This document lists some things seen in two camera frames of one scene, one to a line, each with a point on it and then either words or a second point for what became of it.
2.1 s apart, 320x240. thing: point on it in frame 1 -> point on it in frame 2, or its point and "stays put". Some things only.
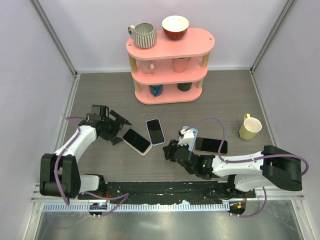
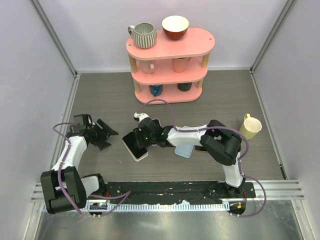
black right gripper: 170,149 -> 139,143
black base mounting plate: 132,192 stays put
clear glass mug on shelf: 148,66 stays put
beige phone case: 143,153 -> 137,159
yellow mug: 249,128 stays put
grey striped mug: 144,34 stays put
